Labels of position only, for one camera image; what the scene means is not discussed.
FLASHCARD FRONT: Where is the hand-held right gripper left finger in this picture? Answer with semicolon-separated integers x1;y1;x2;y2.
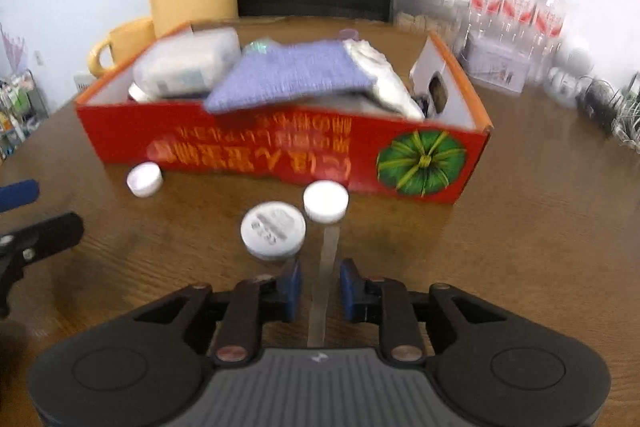
135;258;303;367

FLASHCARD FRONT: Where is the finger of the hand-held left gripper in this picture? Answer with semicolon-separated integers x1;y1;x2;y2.
0;180;40;211
0;213;85;318

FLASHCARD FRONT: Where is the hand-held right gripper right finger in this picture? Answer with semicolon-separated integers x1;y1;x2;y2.
340;258;508;367

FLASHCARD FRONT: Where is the white labelled jar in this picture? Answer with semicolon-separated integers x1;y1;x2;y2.
240;202;307;263

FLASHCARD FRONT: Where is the white round lid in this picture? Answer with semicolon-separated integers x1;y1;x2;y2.
303;180;350;224

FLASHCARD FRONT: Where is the small white jar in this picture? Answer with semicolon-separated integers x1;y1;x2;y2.
126;162;164;198

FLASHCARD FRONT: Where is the red cardboard box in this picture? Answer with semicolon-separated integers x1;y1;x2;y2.
75;21;493;206

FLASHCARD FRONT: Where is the glittery clear bag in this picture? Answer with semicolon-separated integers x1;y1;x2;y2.
242;38;276;57

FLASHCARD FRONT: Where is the yellow mug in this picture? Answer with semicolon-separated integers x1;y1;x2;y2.
87;18;157;78

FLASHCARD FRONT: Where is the white crumpled plastic bag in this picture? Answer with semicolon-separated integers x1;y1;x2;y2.
342;38;426;120

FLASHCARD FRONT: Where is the white wipes pack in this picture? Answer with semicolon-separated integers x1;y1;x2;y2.
131;27;242;97

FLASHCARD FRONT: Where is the purple knitted cloth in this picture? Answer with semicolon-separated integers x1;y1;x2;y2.
204;40;375;114

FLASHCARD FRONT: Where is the white tin box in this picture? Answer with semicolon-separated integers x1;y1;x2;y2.
462;32;531;94

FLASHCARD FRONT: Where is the white round figurine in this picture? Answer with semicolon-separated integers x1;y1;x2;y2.
545;42;596;108

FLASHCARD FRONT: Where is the wire rack with packets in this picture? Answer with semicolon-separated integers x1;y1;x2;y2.
0;70;51;163

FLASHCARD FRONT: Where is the tangle of cables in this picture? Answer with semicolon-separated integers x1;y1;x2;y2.
575;74;640;153

